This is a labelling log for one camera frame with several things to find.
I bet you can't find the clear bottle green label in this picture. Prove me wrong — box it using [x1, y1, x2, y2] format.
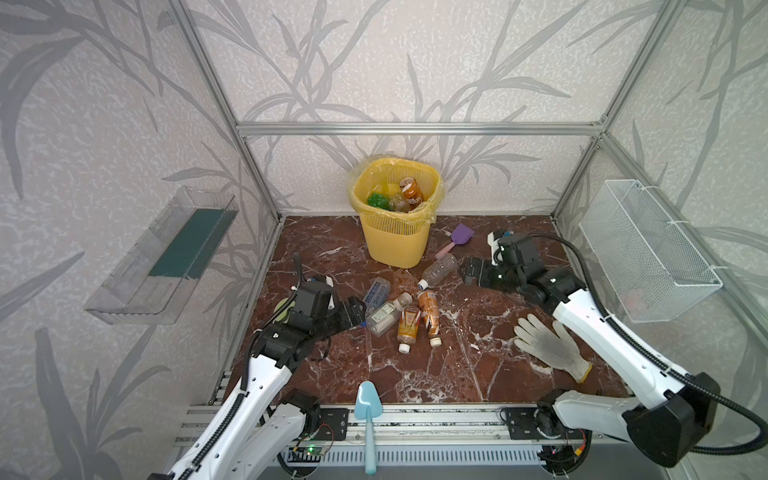
[366, 292, 413, 337]

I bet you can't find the soda water bottle blue cap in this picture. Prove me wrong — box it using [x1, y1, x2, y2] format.
[363, 277, 391, 315]

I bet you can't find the clear bottle white cap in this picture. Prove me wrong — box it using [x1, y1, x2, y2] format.
[417, 254, 459, 290]

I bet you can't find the gold red tea bottle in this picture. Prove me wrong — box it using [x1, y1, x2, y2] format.
[397, 305, 421, 354]

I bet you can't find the brown coffee bottle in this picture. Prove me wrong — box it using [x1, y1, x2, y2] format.
[418, 290, 442, 348]

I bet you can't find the small green Sprite bottle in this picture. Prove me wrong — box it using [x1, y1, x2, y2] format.
[367, 192, 391, 211]

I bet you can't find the brown Nescafe bottle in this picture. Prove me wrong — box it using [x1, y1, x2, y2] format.
[400, 177, 424, 210]

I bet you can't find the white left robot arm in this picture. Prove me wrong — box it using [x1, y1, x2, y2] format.
[149, 279, 366, 479]

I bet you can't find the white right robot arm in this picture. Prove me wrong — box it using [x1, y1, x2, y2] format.
[460, 231, 720, 468]

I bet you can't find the yellow ribbed plastic bin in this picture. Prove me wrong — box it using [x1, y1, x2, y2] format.
[352, 159, 444, 270]

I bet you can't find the yellow bin liner bag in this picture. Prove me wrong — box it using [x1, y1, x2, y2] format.
[348, 157, 445, 235]

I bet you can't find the green spatula scoop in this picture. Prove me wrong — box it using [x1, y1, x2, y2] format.
[274, 298, 295, 322]

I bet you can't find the purple toy shovel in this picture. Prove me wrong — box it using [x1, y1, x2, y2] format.
[435, 224, 474, 260]

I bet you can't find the white work glove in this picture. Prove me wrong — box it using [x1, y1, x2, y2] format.
[513, 314, 592, 384]

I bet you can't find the light blue toy shovel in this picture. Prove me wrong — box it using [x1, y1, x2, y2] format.
[354, 381, 383, 475]

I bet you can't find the green circuit board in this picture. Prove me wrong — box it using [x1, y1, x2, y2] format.
[289, 443, 332, 463]

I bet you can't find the white wire wall basket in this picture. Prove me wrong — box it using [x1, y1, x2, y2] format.
[580, 179, 723, 323]

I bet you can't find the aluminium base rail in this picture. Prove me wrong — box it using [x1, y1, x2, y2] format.
[270, 404, 617, 473]

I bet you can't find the horizontal aluminium frame bar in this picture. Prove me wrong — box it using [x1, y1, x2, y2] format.
[236, 122, 603, 137]

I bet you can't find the clear acrylic wall shelf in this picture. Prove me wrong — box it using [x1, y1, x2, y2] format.
[84, 186, 239, 325]

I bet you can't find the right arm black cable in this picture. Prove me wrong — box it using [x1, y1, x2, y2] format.
[527, 232, 768, 456]

